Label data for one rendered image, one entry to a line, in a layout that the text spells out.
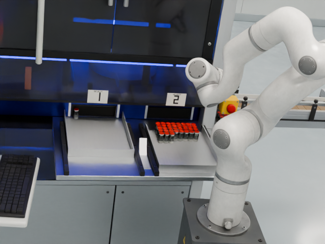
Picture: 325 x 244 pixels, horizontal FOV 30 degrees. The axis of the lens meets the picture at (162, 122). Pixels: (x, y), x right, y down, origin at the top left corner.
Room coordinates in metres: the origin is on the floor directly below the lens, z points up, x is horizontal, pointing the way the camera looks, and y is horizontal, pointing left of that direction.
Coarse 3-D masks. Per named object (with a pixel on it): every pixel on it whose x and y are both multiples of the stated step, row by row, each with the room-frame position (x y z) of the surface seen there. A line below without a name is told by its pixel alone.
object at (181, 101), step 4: (168, 96) 2.39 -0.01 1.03; (172, 96) 2.39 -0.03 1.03; (180, 96) 2.40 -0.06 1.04; (184, 96) 2.41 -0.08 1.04; (168, 100) 2.39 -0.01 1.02; (172, 100) 2.40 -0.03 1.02; (176, 100) 2.40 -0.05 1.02; (180, 100) 2.40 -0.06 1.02; (184, 100) 2.41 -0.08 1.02; (168, 104) 2.39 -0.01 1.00; (172, 104) 2.40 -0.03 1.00; (176, 104) 2.40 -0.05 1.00; (180, 104) 2.41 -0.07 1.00; (184, 104) 2.41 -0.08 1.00
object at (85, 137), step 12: (72, 120) 2.33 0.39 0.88; (84, 120) 2.35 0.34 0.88; (96, 120) 2.37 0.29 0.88; (108, 120) 2.38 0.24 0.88; (120, 120) 2.40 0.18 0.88; (72, 132) 2.23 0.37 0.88; (84, 132) 2.24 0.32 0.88; (96, 132) 2.26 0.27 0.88; (108, 132) 2.27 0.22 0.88; (120, 132) 2.29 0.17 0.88; (72, 144) 2.12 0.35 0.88; (84, 144) 2.14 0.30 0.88; (96, 144) 2.15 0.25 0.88; (108, 144) 2.17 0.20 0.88; (120, 144) 2.18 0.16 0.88; (132, 144) 2.14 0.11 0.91; (84, 156) 2.05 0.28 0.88; (96, 156) 2.06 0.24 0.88; (108, 156) 2.07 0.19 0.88; (120, 156) 2.08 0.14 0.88; (132, 156) 2.09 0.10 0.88
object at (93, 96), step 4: (88, 92) 2.30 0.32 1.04; (92, 92) 2.31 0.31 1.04; (96, 92) 2.31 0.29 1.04; (104, 92) 2.32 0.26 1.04; (88, 96) 2.30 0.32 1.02; (92, 96) 2.31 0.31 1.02; (96, 96) 2.31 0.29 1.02; (104, 96) 2.32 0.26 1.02; (88, 100) 2.30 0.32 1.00; (92, 100) 2.31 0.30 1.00; (96, 100) 2.31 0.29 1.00; (100, 100) 2.32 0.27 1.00; (104, 100) 2.32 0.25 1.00
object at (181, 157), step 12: (204, 132) 2.36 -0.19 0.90; (156, 144) 2.23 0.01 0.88; (168, 144) 2.24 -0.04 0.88; (180, 144) 2.26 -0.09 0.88; (192, 144) 2.27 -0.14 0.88; (204, 144) 2.29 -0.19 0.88; (156, 156) 2.07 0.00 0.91; (168, 156) 2.14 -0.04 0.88; (180, 156) 2.15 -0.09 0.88; (192, 156) 2.17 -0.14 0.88; (204, 156) 2.18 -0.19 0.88; (216, 156) 2.16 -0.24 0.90; (168, 168) 2.02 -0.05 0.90; (180, 168) 2.03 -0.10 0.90; (192, 168) 2.04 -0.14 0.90; (204, 168) 2.05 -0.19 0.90
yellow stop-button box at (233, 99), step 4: (232, 96) 2.50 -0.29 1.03; (228, 100) 2.45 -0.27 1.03; (232, 100) 2.46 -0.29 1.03; (236, 100) 2.46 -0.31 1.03; (220, 104) 2.48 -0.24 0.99; (224, 104) 2.45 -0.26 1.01; (228, 104) 2.45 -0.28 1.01; (236, 104) 2.46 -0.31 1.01; (220, 108) 2.47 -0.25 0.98; (224, 108) 2.45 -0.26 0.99; (236, 108) 2.47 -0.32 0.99; (224, 112) 2.45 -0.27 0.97
